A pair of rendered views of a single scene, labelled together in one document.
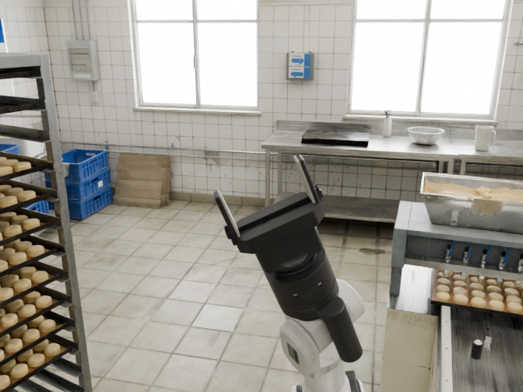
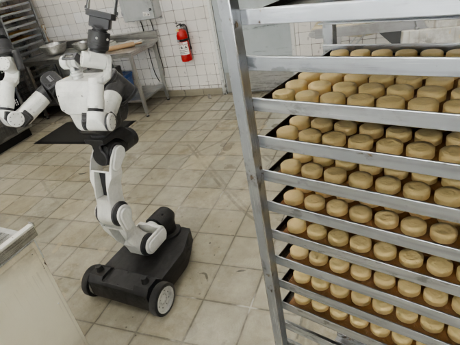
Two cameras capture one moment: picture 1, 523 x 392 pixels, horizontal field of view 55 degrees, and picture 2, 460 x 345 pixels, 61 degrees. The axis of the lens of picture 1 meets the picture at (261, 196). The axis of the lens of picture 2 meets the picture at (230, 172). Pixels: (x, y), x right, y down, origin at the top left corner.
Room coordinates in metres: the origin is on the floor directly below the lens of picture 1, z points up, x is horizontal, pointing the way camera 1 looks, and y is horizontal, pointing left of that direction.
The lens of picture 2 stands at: (2.25, 0.73, 1.80)
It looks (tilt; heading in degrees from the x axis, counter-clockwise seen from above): 29 degrees down; 192
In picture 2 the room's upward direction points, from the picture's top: 11 degrees counter-clockwise
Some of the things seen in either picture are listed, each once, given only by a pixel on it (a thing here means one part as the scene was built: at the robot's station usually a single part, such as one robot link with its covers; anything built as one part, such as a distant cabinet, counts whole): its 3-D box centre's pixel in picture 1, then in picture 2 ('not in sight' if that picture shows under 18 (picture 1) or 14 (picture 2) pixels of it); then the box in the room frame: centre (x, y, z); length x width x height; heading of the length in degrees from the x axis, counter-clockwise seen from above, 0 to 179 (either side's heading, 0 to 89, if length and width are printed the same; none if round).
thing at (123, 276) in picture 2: not in sight; (146, 251); (0.38, -0.31, 0.19); 0.64 x 0.52 x 0.33; 161
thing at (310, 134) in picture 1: (336, 134); not in sight; (4.63, -0.71, 0.93); 0.60 x 0.40 x 0.01; 78
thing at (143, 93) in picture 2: not in sight; (96, 77); (-3.14, -2.07, 0.49); 1.90 x 0.72 x 0.98; 77
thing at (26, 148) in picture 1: (14, 144); not in sight; (4.39, 2.22, 0.90); 0.44 x 0.36 x 0.20; 85
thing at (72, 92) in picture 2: not in sight; (95, 98); (0.36, -0.30, 1.23); 0.34 x 0.30 x 0.36; 71
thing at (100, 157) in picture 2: not in sight; (114, 142); (0.33, -0.29, 0.97); 0.28 x 0.13 x 0.18; 161
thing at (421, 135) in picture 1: (425, 136); not in sight; (4.50, -1.50, 0.94); 0.33 x 0.33 x 0.12
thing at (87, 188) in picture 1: (79, 183); not in sight; (5.12, 1.95, 0.30); 0.60 x 0.40 x 0.20; 167
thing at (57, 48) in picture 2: not in sight; (54, 49); (-3.25, -2.61, 0.95); 0.39 x 0.39 x 0.14
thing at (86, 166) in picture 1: (77, 165); not in sight; (5.12, 1.95, 0.50); 0.60 x 0.40 x 0.20; 169
